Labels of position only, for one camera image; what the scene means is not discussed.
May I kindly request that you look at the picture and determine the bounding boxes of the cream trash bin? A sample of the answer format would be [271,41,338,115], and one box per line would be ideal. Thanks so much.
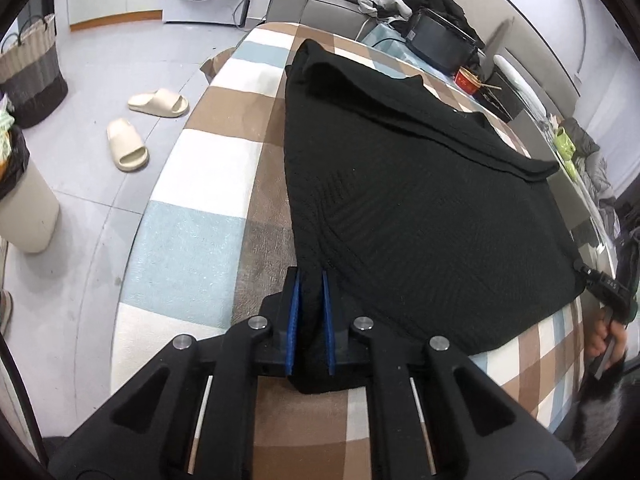
[0,160,61,254]

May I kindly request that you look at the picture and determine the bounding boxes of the green plush toy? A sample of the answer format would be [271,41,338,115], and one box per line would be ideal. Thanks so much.
[554,127,577,179]

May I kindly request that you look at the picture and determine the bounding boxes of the grey sofa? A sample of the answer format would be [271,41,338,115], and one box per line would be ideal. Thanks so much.
[260,0,381,43]

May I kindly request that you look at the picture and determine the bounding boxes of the black trash bag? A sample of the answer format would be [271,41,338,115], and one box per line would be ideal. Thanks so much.
[0,125,32,202]

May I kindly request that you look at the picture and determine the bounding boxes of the cream slipper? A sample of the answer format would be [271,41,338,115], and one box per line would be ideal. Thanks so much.
[106,118,150,173]
[127,88,190,119]

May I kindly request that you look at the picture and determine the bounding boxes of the dark grey rice cooker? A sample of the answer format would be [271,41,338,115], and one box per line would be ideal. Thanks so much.
[405,7,478,74]

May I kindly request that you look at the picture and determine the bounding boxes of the crumpled snack wrappers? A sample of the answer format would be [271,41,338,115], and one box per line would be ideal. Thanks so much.
[0,110,14,181]

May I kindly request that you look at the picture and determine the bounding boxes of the woven laundry basket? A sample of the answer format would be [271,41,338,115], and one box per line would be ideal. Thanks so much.
[0,12,69,129]

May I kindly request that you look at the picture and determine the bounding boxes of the bed with grey bedding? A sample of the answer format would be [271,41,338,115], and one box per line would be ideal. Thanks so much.
[507,105,592,227]

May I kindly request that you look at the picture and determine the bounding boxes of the red noodle cup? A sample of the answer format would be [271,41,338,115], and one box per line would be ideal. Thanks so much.
[454,66,484,97]

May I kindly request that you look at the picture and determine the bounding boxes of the dark grey jacket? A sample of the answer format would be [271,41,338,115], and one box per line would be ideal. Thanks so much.
[557,117,619,202]

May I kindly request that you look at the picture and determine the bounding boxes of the person's right hand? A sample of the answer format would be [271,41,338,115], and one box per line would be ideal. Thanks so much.
[584,317,629,362]

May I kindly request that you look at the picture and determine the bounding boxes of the grey garment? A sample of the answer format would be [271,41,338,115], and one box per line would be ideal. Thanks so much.
[357,0,414,19]

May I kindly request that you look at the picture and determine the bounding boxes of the black jacket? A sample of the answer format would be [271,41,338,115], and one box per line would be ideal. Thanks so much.
[397,0,486,68]

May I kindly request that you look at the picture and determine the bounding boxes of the plaid blanket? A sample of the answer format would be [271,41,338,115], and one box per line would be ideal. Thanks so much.
[110,21,596,480]

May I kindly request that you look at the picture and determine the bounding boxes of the black knit sweater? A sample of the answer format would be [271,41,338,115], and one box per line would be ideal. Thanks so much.
[282,39,586,395]

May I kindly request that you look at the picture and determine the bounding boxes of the black food tray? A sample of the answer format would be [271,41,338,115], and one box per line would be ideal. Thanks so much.
[477,72,517,122]

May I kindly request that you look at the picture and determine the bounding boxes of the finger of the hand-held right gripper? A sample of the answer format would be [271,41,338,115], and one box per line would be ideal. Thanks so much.
[573,259,597,287]

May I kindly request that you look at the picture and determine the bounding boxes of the teal cloth side table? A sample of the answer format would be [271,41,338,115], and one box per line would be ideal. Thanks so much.
[360,21,453,77]

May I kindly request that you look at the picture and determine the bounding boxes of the white pillow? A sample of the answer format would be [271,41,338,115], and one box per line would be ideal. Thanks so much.
[492,54,546,116]

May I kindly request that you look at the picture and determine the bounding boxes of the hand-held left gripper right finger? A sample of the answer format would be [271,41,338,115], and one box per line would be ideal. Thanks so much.
[321,269,579,480]

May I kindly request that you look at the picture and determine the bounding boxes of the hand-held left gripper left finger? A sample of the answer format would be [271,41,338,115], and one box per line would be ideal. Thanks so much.
[47,266,302,480]

